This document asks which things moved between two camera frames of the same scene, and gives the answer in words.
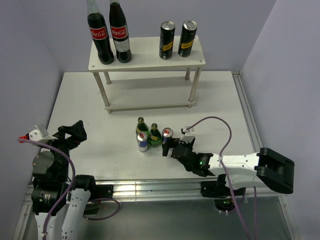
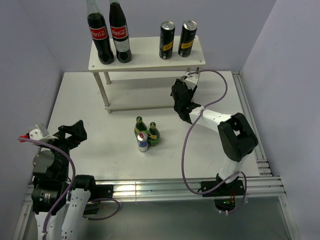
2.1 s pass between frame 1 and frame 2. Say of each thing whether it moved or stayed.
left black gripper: stayed
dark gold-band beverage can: stayed
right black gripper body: moved
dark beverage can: stayed
